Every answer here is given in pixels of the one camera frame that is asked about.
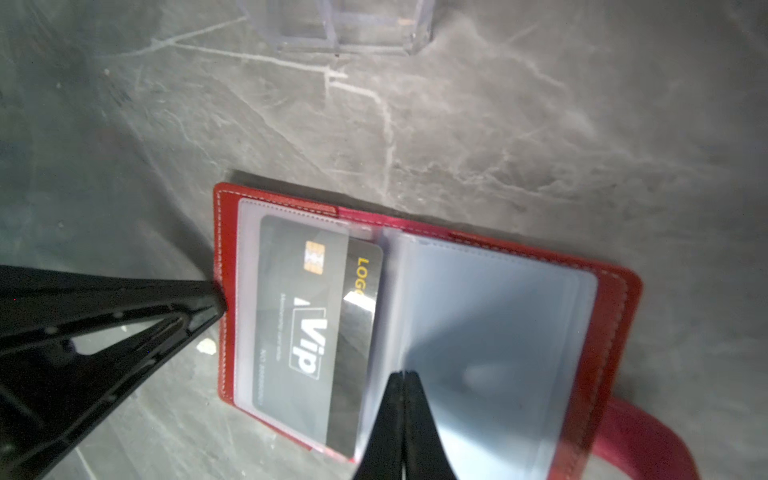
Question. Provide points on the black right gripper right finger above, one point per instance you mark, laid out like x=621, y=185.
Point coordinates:
x=404, y=442

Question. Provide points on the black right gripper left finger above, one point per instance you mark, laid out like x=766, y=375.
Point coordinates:
x=75, y=346

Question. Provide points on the red leather card holder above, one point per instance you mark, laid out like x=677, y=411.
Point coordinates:
x=517, y=348

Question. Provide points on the clear acrylic card stand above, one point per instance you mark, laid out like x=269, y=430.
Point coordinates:
x=342, y=26

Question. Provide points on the black VIP credit card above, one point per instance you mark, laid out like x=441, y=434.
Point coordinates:
x=316, y=294

